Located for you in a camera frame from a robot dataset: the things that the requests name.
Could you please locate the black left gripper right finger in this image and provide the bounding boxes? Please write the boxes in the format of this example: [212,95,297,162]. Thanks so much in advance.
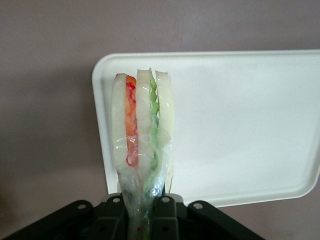
[149,192,189,240]

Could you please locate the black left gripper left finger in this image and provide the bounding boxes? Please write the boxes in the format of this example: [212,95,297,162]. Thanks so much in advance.
[89,193,132,240]

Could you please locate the beige plastic tray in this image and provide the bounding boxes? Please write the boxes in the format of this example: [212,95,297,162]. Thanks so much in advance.
[90,48,320,209]

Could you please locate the triangle sandwich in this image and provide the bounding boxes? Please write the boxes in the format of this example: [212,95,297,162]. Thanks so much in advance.
[110,66,176,240]

